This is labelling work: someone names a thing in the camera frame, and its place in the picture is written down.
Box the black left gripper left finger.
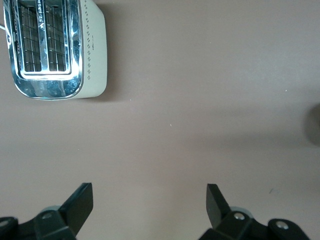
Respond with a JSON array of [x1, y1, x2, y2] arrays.
[[0, 182, 94, 240]]

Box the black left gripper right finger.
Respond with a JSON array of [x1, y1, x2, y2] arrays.
[[198, 183, 311, 240]]

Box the beige chrome toaster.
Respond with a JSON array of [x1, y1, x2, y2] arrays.
[[3, 0, 109, 101]]

